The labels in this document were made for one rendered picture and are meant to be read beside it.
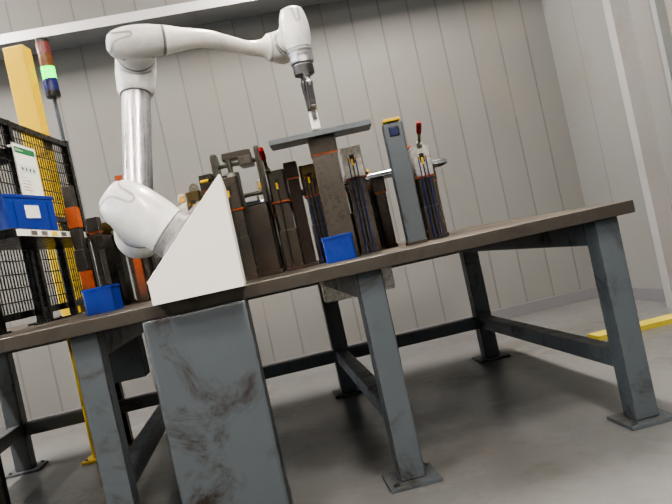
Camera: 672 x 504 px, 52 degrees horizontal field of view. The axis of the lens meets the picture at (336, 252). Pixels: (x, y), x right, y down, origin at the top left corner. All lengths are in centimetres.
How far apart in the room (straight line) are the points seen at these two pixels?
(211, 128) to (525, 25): 231
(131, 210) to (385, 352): 87
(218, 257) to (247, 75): 300
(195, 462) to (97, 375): 38
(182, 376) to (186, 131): 293
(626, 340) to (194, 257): 136
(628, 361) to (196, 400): 134
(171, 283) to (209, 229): 18
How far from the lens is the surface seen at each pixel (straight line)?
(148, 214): 213
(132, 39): 246
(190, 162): 476
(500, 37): 523
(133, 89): 255
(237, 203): 256
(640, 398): 244
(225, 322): 204
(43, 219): 273
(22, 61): 371
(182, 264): 197
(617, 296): 237
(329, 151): 251
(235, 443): 210
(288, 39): 258
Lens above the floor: 76
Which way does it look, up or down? 1 degrees down
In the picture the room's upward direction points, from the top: 12 degrees counter-clockwise
